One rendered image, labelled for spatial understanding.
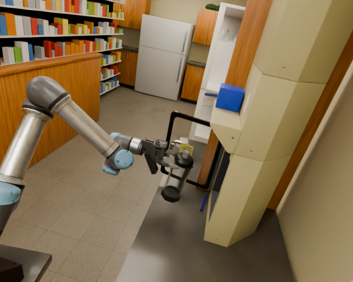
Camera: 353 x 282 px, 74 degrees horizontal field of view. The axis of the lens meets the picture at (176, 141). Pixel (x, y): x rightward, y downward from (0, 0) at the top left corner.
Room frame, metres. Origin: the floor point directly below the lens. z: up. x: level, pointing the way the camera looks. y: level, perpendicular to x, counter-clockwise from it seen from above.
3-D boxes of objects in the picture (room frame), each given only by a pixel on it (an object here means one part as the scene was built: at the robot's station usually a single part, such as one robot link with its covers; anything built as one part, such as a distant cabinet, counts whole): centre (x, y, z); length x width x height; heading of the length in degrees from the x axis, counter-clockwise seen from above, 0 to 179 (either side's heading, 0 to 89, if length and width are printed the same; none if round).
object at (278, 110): (0.92, -0.36, 1.33); 0.32 x 0.25 x 0.77; 174
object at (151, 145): (0.93, 0.10, 1.26); 0.12 x 0.08 x 0.09; 84
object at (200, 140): (1.12, -0.09, 1.19); 0.30 x 0.01 x 0.40; 75
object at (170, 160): (0.88, 0.00, 1.26); 0.09 x 0.03 x 0.06; 60
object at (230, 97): (1.02, -0.19, 1.56); 0.10 x 0.10 x 0.09; 84
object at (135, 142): (0.95, 0.18, 1.26); 0.08 x 0.05 x 0.08; 174
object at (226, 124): (0.93, -0.18, 1.46); 0.32 x 0.11 x 0.10; 174
